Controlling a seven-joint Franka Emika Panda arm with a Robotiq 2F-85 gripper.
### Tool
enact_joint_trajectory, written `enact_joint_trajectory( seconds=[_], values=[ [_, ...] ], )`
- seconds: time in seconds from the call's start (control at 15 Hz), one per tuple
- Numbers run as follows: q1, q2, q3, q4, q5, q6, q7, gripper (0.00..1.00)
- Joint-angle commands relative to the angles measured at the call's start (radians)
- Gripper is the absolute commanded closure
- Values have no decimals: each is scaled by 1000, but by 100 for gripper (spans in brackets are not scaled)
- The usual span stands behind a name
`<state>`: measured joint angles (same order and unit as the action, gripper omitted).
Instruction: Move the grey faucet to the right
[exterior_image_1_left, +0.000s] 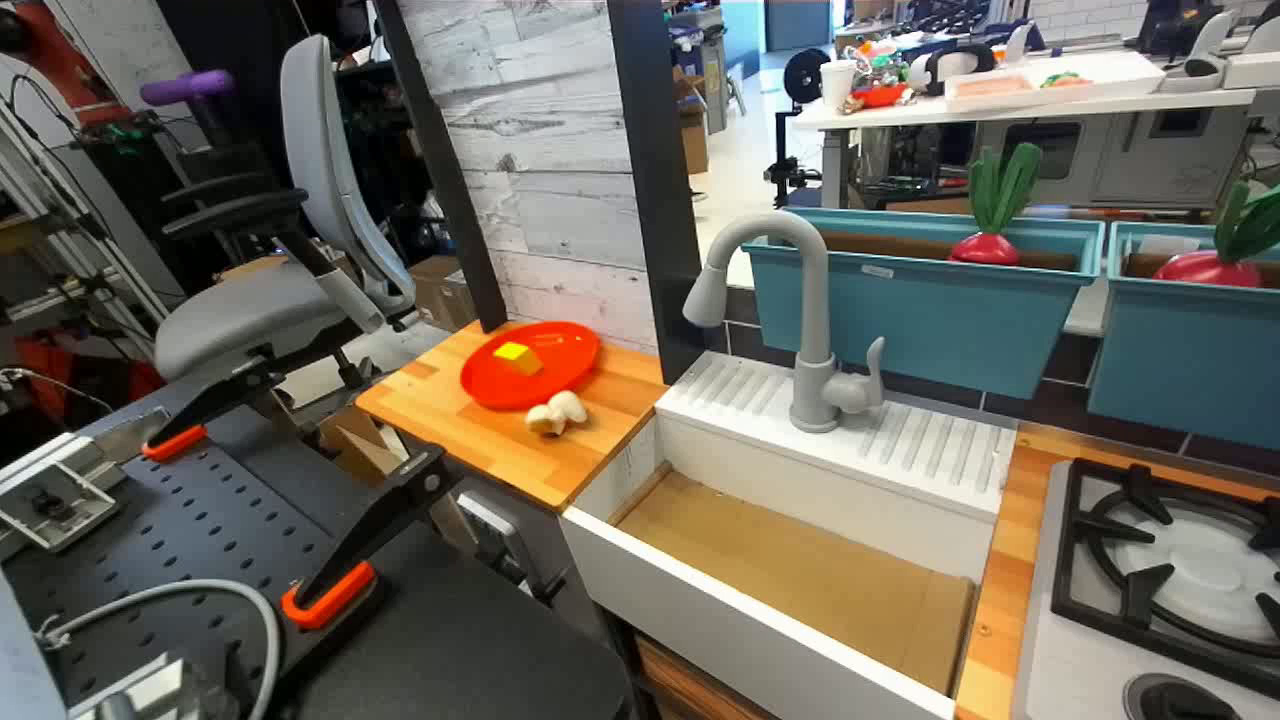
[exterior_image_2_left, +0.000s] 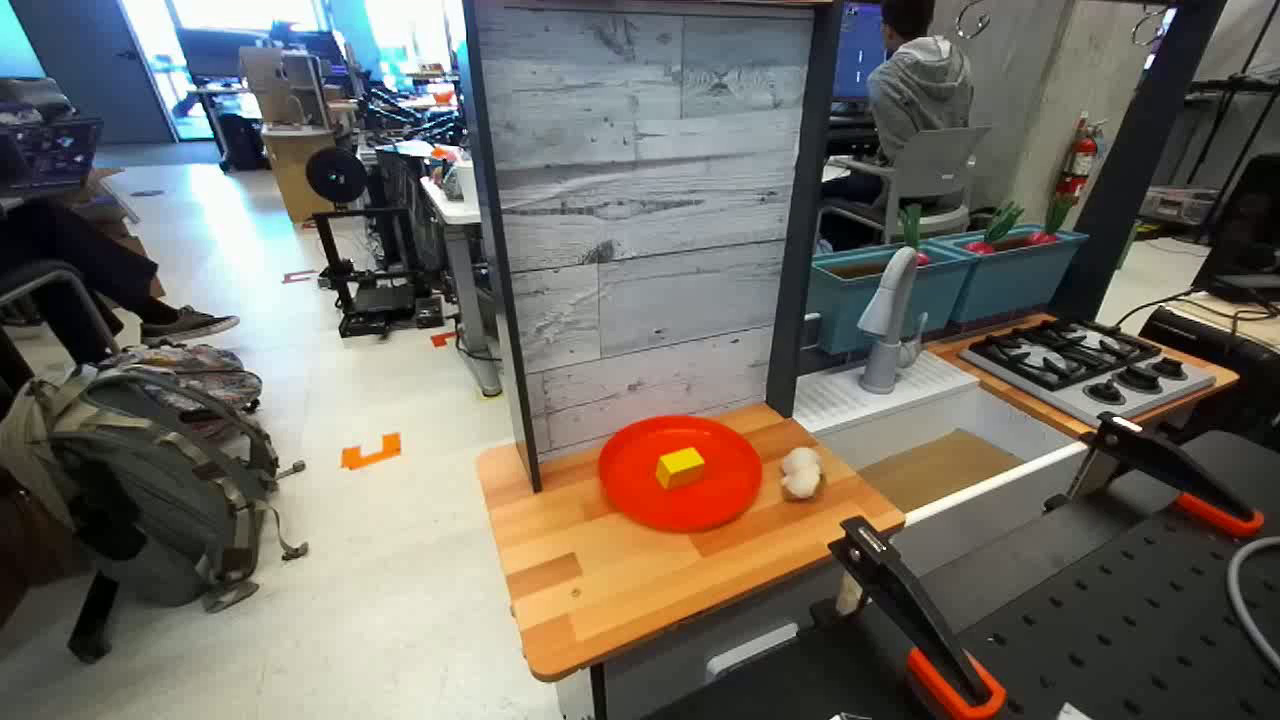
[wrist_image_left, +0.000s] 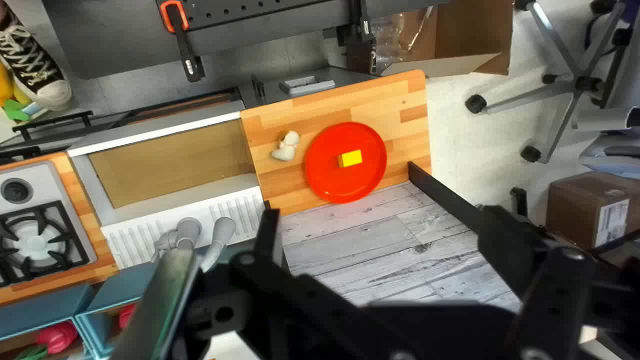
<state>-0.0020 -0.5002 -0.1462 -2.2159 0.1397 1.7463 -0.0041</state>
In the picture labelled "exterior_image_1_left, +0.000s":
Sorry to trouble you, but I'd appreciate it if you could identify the far black orange clamp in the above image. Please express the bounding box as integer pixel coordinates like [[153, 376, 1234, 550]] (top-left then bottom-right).
[[141, 356, 306, 465]]

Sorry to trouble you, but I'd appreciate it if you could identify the white garlic bulb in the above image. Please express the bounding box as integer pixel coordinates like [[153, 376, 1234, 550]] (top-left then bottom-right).
[[526, 392, 589, 436]]

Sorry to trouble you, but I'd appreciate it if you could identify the grey toy faucet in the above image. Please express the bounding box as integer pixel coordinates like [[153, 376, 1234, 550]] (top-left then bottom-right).
[[679, 207, 884, 434]]

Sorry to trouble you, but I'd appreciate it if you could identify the near black orange clamp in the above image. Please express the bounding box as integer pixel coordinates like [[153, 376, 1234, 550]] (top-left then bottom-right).
[[281, 449, 457, 633]]

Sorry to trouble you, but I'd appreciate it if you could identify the left teal planter box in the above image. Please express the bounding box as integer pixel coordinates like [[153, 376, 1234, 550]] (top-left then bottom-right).
[[805, 207, 1104, 402]]

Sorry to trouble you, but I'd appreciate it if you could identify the red plastic plate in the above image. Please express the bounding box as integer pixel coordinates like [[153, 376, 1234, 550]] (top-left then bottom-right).
[[459, 319, 606, 412]]

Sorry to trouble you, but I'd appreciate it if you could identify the right toy radish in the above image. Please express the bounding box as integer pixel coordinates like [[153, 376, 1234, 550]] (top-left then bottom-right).
[[1156, 182, 1280, 288]]

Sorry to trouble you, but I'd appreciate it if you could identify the wood panel backdrop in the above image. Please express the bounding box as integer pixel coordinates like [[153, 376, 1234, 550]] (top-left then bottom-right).
[[378, 0, 703, 379]]

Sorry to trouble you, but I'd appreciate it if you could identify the grey office chair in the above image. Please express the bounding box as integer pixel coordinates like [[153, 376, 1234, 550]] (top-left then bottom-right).
[[153, 36, 442, 379]]

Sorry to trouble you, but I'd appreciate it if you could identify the toy gas stove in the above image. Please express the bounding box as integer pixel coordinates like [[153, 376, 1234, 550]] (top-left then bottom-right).
[[1012, 459, 1280, 720]]

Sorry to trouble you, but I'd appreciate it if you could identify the left toy radish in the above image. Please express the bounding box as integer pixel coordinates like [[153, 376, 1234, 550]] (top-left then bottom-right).
[[951, 139, 1044, 264]]

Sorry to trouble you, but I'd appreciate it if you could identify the teal planter box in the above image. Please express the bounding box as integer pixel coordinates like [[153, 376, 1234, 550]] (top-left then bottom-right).
[[805, 207, 1104, 402], [1090, 221, 1280, 449]]

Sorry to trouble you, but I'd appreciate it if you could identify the white toy sink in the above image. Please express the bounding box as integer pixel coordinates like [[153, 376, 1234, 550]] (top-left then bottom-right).
[[560, 352, 1016, 720]]

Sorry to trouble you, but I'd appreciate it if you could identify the white background table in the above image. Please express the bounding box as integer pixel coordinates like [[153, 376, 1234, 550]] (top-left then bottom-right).
[[799, 54, 1280, 207]]

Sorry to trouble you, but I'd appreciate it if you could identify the toy radish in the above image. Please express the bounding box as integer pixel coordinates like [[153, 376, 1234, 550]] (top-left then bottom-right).
[[951, 139, 1044, 264], [1156, 182, 1280, 288]]

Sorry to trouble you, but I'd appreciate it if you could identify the black orange clamp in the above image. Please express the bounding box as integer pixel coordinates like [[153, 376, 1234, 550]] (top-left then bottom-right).
[[141, 356, 306, 465], [281, 449, 457, 633]]

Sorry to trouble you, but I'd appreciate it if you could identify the yellow cheese block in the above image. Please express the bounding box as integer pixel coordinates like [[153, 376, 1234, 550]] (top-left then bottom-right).
[[494, 340, 545, 376]]

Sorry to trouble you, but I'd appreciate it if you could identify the right teal planter box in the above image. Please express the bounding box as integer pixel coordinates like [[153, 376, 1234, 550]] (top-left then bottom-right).
[[1090, 221, 1280, 449]]

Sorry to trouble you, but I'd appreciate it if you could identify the grey cable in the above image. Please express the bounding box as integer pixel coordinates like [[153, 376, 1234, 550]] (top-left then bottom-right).
[[37, 578, 290, 720]]

